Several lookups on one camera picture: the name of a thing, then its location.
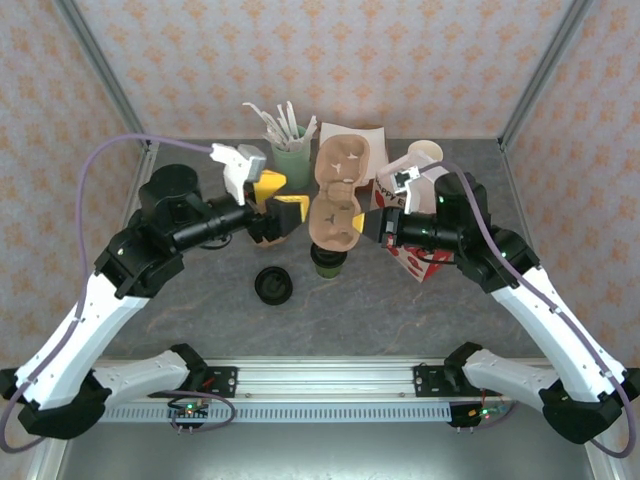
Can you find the white napkin stack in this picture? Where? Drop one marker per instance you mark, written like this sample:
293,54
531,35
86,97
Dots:
378,145

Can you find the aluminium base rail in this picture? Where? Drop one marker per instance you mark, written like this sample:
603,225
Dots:
325,380

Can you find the stack of white paper cups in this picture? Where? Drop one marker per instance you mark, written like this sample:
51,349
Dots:
425,149

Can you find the aluminium lower frame rail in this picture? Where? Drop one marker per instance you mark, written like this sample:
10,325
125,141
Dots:
602,469
45,465

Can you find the aluminium frame post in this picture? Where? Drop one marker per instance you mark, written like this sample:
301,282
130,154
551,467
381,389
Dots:
546,65
102,65

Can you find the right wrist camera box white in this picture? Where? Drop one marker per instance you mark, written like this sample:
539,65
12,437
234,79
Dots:
412,195

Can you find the aluminium table side rail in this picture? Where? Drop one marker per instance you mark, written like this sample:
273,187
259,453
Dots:
146,157
514,175

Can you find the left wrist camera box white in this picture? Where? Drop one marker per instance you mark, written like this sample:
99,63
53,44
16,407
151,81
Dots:
235,170

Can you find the grey metal sheet panel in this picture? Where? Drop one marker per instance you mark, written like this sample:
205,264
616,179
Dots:
320,455

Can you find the small electronics board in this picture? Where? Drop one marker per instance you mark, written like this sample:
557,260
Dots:
472,415
190,413

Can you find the black coffee cup lid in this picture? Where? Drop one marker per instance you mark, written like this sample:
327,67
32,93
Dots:
327,255

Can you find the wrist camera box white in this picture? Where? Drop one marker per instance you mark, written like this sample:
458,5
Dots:
412,195
235,170

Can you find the stack of brown cup carriers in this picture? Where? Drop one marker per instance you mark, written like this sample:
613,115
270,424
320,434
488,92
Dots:
272,243

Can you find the red paper takeout bag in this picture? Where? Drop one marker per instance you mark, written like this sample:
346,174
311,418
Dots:
425,270

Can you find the mint green straw cup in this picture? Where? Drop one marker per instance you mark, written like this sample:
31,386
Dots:
295,160

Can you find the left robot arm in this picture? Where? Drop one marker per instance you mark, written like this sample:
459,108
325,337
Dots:
75,340

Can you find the brown pulp cup carrier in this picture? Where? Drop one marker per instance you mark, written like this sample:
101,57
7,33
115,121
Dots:
340,155

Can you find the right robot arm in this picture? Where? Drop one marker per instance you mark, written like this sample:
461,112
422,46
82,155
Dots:
550,325

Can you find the white wrapped straw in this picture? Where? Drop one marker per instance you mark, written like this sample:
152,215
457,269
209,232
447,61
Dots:
311,127
280,117
260,116
272,135
291,115

